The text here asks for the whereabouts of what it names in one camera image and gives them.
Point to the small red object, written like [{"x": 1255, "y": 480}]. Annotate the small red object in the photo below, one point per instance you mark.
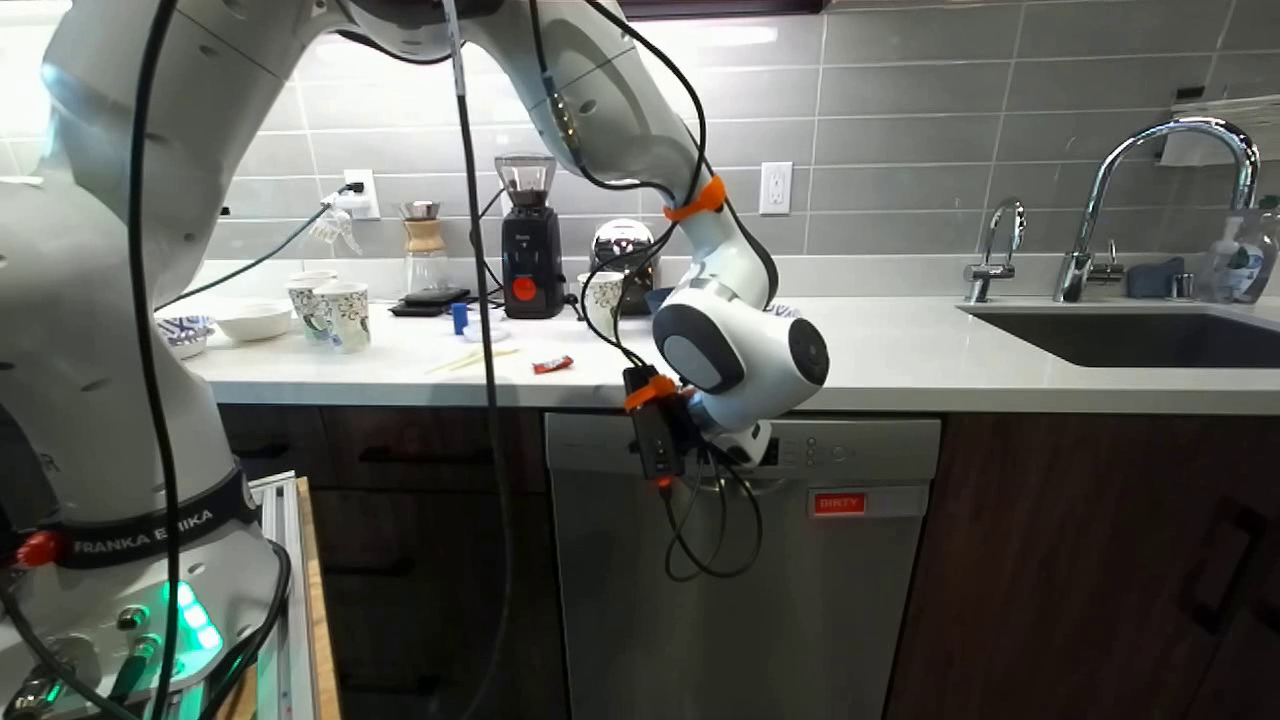
[{"x": 548, "y": 364}]

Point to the chrome kitchen faucet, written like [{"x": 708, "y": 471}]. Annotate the chrome kitchen faucet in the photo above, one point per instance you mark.
[{"x": 1154, "y": 146}]

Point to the blue cap small object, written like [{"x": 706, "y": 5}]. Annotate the blue cap small object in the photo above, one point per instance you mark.
[{"x": 456, "y": 312}]

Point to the black scale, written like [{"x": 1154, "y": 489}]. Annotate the black scale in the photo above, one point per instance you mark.
[{"x": 430, "y": 300}]

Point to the dark wood sink cabinet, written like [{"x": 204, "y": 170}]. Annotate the dark wood sink cabinet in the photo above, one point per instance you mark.
[{"x": 1099, "y": 570}]

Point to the small white dish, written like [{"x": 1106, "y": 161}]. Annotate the small white dish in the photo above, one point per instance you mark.
[{"x": 254, "y": 327}]

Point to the small chrome tap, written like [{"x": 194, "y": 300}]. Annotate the small chrome tap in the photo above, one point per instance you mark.
[{"x": 999, "y": 248}]

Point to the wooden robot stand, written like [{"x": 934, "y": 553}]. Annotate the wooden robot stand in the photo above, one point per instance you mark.
[{"x": 294, "y": 678}]

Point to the black kitchen sink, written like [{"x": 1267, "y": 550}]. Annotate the black kitchen sink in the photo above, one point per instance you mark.
[{"x": 1109, "y": 338}]

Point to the dark wood drawer cabinet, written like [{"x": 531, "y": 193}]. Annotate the dark wood drawer cabinet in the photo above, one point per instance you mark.
[{"x": 436, "y": 553}]

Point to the white patterned mug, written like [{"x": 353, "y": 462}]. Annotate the white patterned mug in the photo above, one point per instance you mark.
[{"x": 602, "y": 300}]

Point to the patterned cup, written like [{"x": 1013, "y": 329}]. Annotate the patterned cup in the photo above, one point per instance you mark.
[
  {"x": 340, "y": 312},
  {"x": 305, "y": 300}
]

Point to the stainless steel dishwasher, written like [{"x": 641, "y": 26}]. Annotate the stainless steel dishwasher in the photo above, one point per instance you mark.
[{"x": 775, "y": 595}]

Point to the clear soap bottle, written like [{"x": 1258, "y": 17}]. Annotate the clear soap bottle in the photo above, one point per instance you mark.
[{"x": 1241, "y": 263}]

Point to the patterned cup front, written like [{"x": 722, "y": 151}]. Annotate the patterned cup front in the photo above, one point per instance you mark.
[{"x": 340, "y": 312}]

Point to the blue patterned small bowl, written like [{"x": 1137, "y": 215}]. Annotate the blue patterned small bowl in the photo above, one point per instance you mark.
[{"x": 187, "y": 335}]

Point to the blue sponge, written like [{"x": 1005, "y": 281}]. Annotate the blue sponge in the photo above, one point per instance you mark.
[{"x": 1154, "y": 281}]

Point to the round chrome black appliance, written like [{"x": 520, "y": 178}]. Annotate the round chrome black appliance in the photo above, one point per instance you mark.
[{"x": 626, "y": 244}]

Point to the black coffee grinder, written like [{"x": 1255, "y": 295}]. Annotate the black coffee grinder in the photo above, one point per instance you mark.
[{"x": 531, "y": 237}]

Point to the patterned cup rear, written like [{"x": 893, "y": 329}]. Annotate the patterned cup rear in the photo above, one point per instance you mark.
[{"x": 305, "y": 300}]

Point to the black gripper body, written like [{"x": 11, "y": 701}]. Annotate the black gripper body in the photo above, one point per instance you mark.
[{"x": 671, "y": 438}]

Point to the white wall outlet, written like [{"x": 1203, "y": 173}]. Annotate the white wall outlet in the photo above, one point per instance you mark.
[{"x": 356, "y": 193}]

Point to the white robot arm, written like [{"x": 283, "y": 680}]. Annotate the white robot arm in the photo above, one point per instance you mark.
[{"x": 152, "y": 581}]

